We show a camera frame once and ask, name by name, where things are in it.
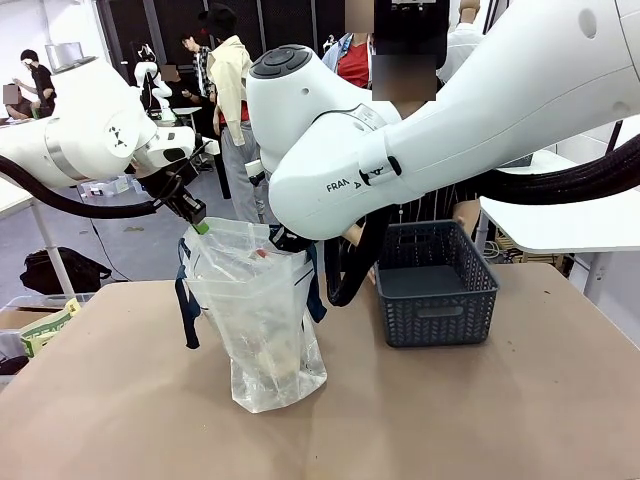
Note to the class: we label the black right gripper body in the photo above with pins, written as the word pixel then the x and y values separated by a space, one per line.
pixel 287 241

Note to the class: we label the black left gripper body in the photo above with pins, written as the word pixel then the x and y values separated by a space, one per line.
pixel 172 192

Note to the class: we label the dark blue plastic basket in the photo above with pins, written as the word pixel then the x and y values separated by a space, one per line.
pixel 435 285

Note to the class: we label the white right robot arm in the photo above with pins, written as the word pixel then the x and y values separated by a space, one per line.
pixel 400 150

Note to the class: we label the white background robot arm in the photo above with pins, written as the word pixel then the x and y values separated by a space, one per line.
pixel 157 85

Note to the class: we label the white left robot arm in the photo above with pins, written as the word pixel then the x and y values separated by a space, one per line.
pixel 85 135

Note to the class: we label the red item inside bag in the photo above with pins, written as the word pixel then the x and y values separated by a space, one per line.
pixel 260 254

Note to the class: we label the black bag on floor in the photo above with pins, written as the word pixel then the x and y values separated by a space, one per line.
pixel 60 272

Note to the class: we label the person's right hand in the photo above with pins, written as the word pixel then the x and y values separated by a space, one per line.
pixel 371 275

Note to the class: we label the person's left hand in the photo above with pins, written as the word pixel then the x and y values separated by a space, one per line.
pixel 464 220

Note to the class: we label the clear plastic storage box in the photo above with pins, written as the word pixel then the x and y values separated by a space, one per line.
pixel 107 186

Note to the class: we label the seated person with blurred face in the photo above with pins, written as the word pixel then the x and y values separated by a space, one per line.
pixel 175 92

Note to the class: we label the person in cream jacket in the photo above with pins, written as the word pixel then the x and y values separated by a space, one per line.
pixel 232 100

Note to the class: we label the person in plaid shirt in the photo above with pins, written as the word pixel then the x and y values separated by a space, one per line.
pixel 196 55

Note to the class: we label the white round-leg table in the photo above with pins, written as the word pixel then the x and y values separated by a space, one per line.
pixel 35 225

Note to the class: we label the person in black t-shirt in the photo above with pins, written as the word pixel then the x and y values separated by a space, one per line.
pixel 37 82

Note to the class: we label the green printed cardboard box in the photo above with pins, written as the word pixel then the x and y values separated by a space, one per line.
pixel 47 327

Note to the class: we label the person in red shirt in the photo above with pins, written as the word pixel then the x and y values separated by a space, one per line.
pixel 352 60

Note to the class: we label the brown cardboard box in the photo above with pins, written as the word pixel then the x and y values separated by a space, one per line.
pixel 20 319

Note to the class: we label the wooden crate under table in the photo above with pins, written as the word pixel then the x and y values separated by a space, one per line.
pixel 535 250

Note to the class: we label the person in white shirt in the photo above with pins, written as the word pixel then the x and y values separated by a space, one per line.
pixel 460 45

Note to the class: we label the white side table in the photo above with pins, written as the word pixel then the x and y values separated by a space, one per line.
pixel 565 220

